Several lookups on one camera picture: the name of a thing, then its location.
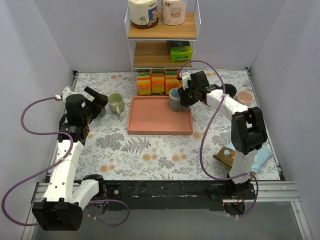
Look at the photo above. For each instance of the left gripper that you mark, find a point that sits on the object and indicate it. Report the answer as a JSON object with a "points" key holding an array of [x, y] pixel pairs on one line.
{"points": [[93, 105]]}

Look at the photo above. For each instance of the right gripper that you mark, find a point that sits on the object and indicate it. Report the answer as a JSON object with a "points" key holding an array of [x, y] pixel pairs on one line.
{"points": [[188, 92]]}

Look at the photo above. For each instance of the green mug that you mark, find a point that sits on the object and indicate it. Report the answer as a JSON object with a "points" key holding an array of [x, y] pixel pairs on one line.
{"points": [[116, 103]]}

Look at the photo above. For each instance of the blue floral mug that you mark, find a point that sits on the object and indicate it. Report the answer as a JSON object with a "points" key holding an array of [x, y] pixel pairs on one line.
{"points": [[174, 101]]}

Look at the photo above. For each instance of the dark grey mug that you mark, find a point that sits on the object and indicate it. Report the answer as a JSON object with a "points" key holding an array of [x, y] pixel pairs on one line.
{"points": [[230, 90]]}

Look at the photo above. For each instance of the pink mug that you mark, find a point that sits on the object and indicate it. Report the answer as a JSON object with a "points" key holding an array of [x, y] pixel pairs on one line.
{"points": [[244, 97]]}

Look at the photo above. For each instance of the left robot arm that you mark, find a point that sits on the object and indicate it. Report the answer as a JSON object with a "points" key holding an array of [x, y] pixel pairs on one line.
{"points": [[61, 207]]}

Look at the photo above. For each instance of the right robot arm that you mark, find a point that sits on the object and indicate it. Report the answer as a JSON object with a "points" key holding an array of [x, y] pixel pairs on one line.
{"points": [[248, 131]]}

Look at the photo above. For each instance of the green tissue pack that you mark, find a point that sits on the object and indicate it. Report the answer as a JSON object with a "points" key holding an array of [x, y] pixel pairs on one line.
{"points": [[181, 54]]}

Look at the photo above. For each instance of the dark tissue pack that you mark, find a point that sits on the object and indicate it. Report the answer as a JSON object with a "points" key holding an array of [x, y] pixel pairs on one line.
{"points": [[178, 43]]}

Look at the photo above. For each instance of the pink tray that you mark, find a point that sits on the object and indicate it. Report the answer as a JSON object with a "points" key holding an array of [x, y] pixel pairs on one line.
{"points": [[151, 115]]}

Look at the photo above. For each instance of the floral table mat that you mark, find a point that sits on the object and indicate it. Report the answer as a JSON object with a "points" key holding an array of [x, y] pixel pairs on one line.
{"points": [[116, 155]]}

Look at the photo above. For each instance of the chips bag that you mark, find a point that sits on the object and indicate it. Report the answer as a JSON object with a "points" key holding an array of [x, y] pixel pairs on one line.
{"points": [[226, 155]]}

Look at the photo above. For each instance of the pink toilet paper pack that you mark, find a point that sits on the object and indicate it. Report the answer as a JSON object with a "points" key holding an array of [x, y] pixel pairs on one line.
{"points": [[173, 12]]}

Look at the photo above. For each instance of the brown toilet paper pack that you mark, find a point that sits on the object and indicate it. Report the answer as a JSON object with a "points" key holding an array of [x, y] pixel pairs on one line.
{"points": [[143, 13]]}

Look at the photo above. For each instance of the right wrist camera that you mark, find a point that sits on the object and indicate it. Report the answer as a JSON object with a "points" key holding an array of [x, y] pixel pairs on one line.
{"points": [[183, 79]]}

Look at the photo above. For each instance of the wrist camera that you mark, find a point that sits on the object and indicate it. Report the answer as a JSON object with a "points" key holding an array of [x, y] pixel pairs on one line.
{"points": [[183, 79], [67, 91]]}

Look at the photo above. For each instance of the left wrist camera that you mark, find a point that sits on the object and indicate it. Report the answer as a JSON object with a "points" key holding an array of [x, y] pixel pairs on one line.
{"points": [[67, 91]]}

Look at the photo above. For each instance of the white wire shelf rack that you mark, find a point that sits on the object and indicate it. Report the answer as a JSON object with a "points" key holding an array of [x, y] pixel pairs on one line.
{"points": [[148, 48]]}

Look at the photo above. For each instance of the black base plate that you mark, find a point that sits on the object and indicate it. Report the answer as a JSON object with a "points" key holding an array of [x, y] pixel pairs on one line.
{"points": [[170, 194]]}

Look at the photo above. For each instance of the aluminium frame rail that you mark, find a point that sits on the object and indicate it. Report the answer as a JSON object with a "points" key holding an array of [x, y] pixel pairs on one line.
{"points": [[269, 191]]}

